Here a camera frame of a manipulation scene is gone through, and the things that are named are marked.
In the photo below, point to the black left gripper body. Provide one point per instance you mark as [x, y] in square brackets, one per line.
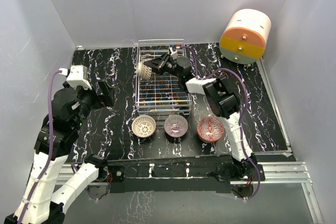
[90, 96]

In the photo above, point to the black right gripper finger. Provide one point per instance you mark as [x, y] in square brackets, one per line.
[156, 63]
[159, 69]

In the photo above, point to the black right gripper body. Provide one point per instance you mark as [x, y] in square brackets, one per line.
[170, 66]

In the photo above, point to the brown floral patterned bowl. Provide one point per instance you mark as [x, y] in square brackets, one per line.
[143, 71]

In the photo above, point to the purple striped bowl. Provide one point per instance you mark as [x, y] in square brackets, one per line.
[175, 126]

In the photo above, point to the red patterned bowl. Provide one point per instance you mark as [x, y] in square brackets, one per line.
[210, 129]

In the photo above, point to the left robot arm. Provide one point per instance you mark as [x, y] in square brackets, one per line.
[67, 110]

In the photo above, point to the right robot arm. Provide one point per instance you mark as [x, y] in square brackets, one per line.
[223, 100]

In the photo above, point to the white brown lattice bowl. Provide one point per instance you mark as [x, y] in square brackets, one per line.
[143, 126]

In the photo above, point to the orange yellow cylindrical drawer cabinet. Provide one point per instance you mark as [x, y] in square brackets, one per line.
[245, 37]

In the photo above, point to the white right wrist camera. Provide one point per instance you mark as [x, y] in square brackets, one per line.
[173, 52]

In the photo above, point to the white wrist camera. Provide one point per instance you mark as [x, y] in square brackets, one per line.
[77, 76]
[173, 52]

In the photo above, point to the white wire dish rack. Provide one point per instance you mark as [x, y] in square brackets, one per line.
[161, 95]

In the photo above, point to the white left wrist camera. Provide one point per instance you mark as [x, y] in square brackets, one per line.
[77, 76]

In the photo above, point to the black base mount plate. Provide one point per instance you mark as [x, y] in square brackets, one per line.
[184, 176]

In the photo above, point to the aluminium frame rail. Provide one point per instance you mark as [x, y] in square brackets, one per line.
[275, 172]

